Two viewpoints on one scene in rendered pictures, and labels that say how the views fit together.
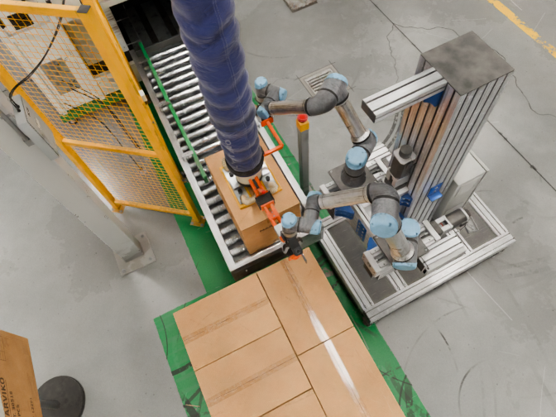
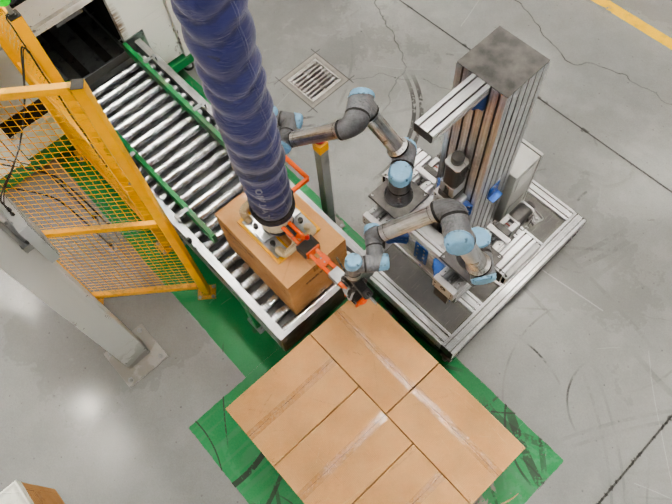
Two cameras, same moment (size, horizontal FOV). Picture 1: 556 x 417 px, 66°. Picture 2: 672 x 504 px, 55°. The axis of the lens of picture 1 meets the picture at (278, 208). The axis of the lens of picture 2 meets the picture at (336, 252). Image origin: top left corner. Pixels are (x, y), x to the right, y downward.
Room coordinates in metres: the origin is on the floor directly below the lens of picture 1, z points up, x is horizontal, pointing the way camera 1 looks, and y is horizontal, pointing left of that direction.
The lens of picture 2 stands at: (-0.16, 0.38, 3.96)
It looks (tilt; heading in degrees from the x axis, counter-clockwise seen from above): 65 degrees down; 342
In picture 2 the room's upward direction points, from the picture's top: 7 degrees counter-clockwise
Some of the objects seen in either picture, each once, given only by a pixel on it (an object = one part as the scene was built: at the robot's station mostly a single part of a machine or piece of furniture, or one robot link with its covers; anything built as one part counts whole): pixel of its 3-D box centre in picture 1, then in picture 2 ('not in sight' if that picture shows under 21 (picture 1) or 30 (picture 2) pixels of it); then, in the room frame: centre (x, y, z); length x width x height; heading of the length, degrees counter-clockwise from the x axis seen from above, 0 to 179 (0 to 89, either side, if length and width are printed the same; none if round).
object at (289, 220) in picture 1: (289, 222); (354, 265); (0.90, -0.05, 1.38); 0.09 x 0.08 x 0.11; 71
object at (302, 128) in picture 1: (304, 162); (325, 188); (1.81, -0.25, 0.50); 0.07 x 0.07 x 1.00; 18
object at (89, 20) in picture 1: (107, 142); (88, 224); (1.83, 1.04, 1.05); 0.87 x 0.10 x 2.10; 70
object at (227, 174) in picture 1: (236, 184); (264, 235); (1.42, 0.24, 0.97); 0.34 x 0.10 x 0.05; 19
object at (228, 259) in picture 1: (177, 149); (162, 209); (2.12, 0.72, 0.50); 2.31 x 0.05 x 0.19; 18
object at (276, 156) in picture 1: (251, 117); (243, 147); (2.32, 0.10, 0.50); 2.31 x 0.05 x 0.19; 18
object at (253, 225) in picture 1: (254, 194); (283, 242); (1.45, 0.14, 0.75); 0.60 x 0.40 x 0.40; 19
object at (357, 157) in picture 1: (356, 160); (400, 176); (1.31, -0.48, 1.20); 0.13 x 0.12 x 0.14; 145
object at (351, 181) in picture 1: (353, 172); (399, 190); (1.30, -0.48, 1.09); 0.15 x 0.15 x 0.10
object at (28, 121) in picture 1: (36, 128); (29, 229); (1.53, 1.14, 1.62); 0.20 x 0.05 x 0.30; 18
